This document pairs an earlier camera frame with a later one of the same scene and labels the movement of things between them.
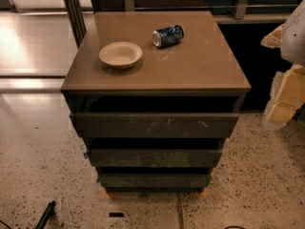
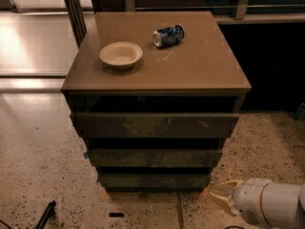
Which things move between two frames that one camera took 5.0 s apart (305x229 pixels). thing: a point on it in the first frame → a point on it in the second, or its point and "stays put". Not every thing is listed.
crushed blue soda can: [167, 36] stays put
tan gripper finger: [274, 38] → [247, 199]
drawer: [152, 157] stays put
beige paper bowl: [120, 55] stays put
